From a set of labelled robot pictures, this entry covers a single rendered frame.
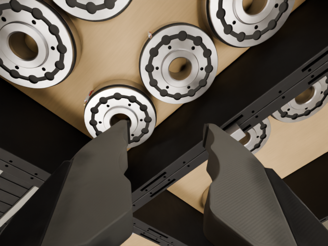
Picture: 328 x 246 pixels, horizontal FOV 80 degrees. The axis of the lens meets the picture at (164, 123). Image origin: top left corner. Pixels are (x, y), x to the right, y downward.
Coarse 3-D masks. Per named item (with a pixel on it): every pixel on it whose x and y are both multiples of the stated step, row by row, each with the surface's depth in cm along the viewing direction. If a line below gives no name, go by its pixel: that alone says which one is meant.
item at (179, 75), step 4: (188, 64) 26; (184, 68) 28; (188, 68) 26; (172, 72) 28; (180, 72) 28; (184, 72) 27; (188, 72) 26; (172, 76) 26; (176, 76) 27; (180, 76) 27; (184, 76) 26
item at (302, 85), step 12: (312, 72) 20; (324, 72) 20; (300, 84) 21; (312, 84) 21; (288, 96) 21; (264, 108) 22; (276, 108) 22; (252, 120) 22; (204, 156) 24; (180, 168) 25; (192, 168) 25; (168, 180) 26; (156, 192) 27; (132, 204) 27; (144, 204) 28; (324, 216) 35; (144, 228) 31; (156, 228) 31; (168, 240) 33; (180, 240) 34
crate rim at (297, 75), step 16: (320, 48) 19; (304, 64) 19; (320, 64) 20; (288, 80) 20; (256, 96) 21; (272, 96) 21; (240, 112) 22; (224, 128) 23; (0, 144) 21; (192, 144) 24; (16, 160) 22; (32, 160) 22; (176, 160) 24; (48, 176) 23; (160, 176) 26; (144, 192) 26
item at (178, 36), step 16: (160, 32) 23; (176, 32) 23; (192, 32) 23; (144, 48) 24; (160, 48) 24; (176, 48) 24; (192, 48) 25; (208, 48) 24; (144, 64) 24; (160, 64) 25; (208, 64) 26; (144, 80) 26; (160, 80) 26; (208, 80) 26; (160, 96) 27; (176, 96) 28; (192, 96) 27
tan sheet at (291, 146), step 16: (320, 112) 35; (272, 128) 36; (288, 128) 36; (304, 128) 37; (320, 128) 37; (272, 144) 38; (288, 144) 39; (304, 144) 39; (320, 144) 39; (272, 160) 40; (288, 160) 41; (304, 160) 41; (192, 176) 40; (208, 176) 41; (176, 192) 42; (192, 192) 43
